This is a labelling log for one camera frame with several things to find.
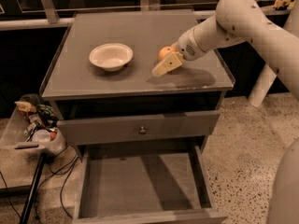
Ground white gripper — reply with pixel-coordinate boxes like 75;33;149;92
151;28;206;77

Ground orange fruit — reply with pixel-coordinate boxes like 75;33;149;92
158;47;176;62

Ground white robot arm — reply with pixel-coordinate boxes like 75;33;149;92
152;0;299;224

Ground grey drawer cabinet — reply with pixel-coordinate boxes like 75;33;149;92
39;9;235;154

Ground round metal drawer knob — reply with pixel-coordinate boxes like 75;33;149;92
139;126;147;135

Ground grey top drawer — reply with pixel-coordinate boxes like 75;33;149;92
58;110;220;146

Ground open grey middle drawer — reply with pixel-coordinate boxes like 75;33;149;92
72;144;227;224

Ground white bowl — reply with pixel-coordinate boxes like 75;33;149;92
89;43;134;72

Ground yellow object on railing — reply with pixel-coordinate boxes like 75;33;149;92
274;0;293;10

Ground clutter items in bin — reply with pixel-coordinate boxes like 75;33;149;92
15;101;58;143

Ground clear plastic bin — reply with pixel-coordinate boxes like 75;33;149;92
0;94;66;159

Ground black stand pole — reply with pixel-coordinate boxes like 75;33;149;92
19;154;46;224

